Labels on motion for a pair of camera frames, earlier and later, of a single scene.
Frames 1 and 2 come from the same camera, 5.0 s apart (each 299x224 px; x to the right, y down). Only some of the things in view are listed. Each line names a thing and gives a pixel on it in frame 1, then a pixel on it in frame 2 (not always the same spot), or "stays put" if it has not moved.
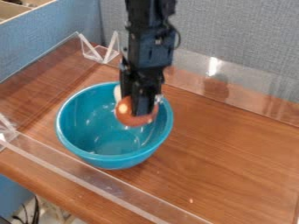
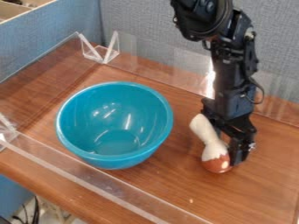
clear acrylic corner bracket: x=100 y=53 stays put
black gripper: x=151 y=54 → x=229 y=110
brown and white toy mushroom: x=124 y=110 → x=215 y=155
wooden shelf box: x=14 y=8 stays put
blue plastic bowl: x=91 y=133 stays put
